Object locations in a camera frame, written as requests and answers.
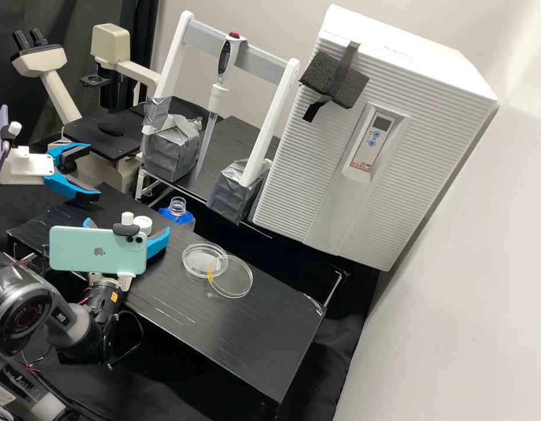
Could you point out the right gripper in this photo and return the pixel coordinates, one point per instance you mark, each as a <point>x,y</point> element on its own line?
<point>123,280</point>

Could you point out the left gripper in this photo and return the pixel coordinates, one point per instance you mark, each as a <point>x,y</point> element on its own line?
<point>24,169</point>

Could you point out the bottle cap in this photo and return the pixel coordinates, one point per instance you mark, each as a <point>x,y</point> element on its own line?
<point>144,224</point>

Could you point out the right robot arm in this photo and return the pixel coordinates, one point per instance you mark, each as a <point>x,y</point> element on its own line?
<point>29,313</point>

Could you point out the blue bottle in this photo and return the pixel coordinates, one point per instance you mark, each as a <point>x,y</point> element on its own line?
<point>180,215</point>

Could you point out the petri dish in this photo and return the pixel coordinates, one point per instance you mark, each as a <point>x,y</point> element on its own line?
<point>200,258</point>

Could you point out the cream microscope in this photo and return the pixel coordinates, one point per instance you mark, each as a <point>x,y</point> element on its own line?
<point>55,87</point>

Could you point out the grey taped block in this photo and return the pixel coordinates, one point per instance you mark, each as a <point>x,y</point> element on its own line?
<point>233,193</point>
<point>171,149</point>

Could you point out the petri dish lid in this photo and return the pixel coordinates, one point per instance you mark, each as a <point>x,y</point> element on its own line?
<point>235,280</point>

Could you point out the black platform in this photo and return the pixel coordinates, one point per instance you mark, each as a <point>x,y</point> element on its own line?
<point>336,285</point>
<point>235,144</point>
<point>217,324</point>

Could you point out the pipette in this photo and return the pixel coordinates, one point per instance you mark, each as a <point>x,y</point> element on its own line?
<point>217,96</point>

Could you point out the white pipette stand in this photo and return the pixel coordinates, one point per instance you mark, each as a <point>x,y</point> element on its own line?
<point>270,118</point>

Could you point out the incubator door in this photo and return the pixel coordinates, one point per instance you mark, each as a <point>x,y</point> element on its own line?
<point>305,175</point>

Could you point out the white incubator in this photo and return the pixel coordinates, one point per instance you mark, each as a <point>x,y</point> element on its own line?
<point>384,24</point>

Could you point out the right wrist camera phone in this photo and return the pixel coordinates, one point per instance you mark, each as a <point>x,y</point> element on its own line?
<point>94,252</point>

